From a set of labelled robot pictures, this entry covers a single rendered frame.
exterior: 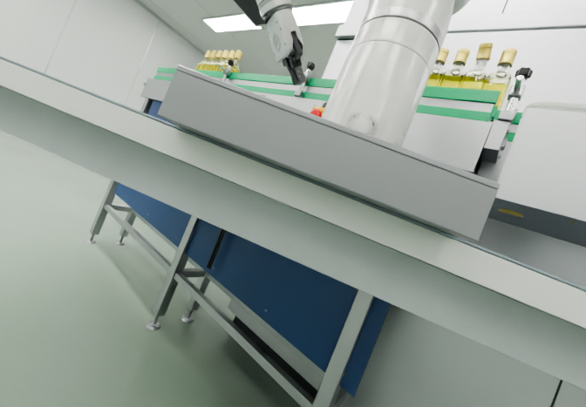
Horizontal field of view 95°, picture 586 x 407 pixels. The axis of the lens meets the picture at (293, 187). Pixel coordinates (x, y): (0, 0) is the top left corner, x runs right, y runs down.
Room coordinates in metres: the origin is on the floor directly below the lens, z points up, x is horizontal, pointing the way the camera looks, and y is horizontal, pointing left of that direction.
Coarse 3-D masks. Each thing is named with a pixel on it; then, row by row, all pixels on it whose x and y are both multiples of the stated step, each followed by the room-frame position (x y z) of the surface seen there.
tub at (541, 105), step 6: (540, 102) 0.42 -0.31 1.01; (546, 102) 0.41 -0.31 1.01; (552, 102) 0.41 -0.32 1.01; (558, 102) 0.40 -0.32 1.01; (564, 102) 0.40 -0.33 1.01; (540, 108) 0.42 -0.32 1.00; (546, 108) 0.42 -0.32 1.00; (552, 108) 0.41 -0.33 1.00; (558, 108) 0.41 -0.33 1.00; (564, 108) 0.40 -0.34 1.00; (570, 108) 0.39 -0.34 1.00; (576, 108) 0.39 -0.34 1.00; (582, 108) 0.39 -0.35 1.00; (522, 114) 0.46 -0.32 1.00
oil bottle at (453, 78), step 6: (444, 72) 0.81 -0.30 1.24; (450, 72) 0.80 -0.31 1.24; (456, 72) 0.79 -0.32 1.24; (462, 72) 0.79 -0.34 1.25; (444, 78) 0.80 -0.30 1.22; (450, 78) 0.79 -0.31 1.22; (456, 78) 0.78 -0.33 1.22; (444, 84) 0.80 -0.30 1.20; (450, 84) 0.79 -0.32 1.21; (456, 84) 0.78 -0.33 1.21
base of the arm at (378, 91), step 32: (384, 32) 0.34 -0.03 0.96; (416, 32) 0.33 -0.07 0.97; (352, 64) 0.35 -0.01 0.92; (384, 64) 0.33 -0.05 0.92; (416, 64) 0.33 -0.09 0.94; (352, 96) 0.33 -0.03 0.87; (384, 96) 0.32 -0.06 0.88; (416, 96) 0.34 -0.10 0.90; (352, 128) 0.31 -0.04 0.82; (384, 128) 0.32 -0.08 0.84
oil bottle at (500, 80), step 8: (496, 72) 0.73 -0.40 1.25; (504, 72) 0.72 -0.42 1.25; (488, 80) 0.74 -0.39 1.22; (496, 80) 0.73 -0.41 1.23; (504, 80) 0.72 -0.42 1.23; (488, 88) 0.73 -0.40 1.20; (496, 88) 0.72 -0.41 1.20; (504, 88) 0.71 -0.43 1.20; (504, 96) 0.72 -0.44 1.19; (496, 104) 0.72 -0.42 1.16
